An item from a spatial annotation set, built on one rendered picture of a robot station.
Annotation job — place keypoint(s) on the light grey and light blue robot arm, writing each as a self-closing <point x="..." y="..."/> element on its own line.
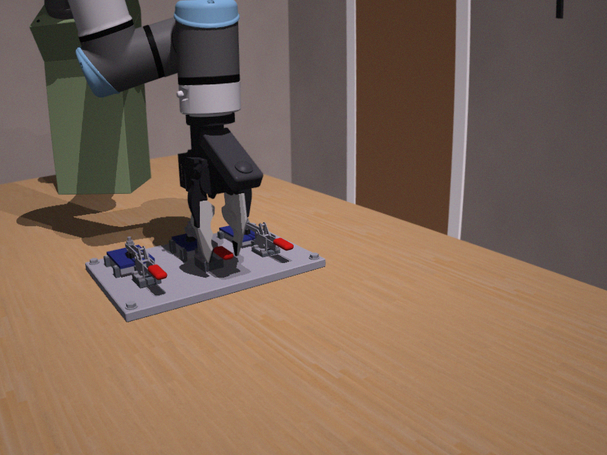
<point x="116" y="56"/>

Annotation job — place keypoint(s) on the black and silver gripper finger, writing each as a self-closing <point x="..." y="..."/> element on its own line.
<point x="202" y="212"/>
<point x="236" y="212"/>

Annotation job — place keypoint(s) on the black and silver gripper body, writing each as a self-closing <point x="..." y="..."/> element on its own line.
<point x="196" y="164"/>

